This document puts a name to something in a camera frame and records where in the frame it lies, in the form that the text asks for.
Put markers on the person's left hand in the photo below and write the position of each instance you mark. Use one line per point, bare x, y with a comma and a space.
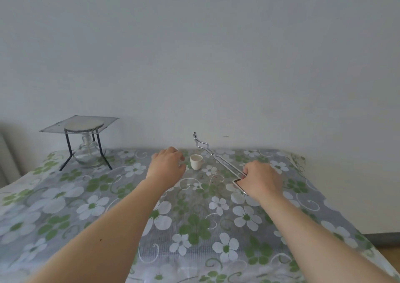
164, 167

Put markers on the person's right hand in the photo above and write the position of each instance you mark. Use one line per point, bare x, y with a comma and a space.
261, 179

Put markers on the person's left fingers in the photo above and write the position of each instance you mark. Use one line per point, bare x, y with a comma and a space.
175, 156

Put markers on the person's right thumb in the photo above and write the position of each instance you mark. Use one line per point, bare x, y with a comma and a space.
241, 184

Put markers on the metal crucible tongs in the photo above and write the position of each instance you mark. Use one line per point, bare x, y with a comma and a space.
215, 158

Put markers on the person's left forearm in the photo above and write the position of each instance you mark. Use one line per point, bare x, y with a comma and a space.
103, 239

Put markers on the person's right forearm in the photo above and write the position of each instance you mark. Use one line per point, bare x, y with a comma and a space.
315, 242

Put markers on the white ceramic crucible cup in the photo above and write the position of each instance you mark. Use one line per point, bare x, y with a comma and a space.
196, 162

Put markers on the floral green white tablecloth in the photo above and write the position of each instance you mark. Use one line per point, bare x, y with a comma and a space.
200, 223

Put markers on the clear glass alcohol lamp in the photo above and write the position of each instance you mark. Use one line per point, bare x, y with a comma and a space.
86, 154

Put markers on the black metal tripod stand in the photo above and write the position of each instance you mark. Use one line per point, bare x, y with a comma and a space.
67, 159

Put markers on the grey baseboard strip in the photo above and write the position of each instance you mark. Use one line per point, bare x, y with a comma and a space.
384, 239

